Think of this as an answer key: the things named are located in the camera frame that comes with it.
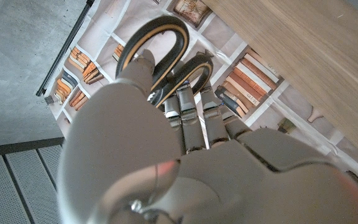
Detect black orange handled scissors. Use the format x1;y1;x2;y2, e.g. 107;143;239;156
115;15;214;108

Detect black backdrop stand pole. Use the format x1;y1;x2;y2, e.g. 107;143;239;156
35;0;95;97

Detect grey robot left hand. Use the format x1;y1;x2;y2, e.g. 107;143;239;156
57;49;358;224

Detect printed bookshelf backdrop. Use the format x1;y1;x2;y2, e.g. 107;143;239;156
35;0;358;200

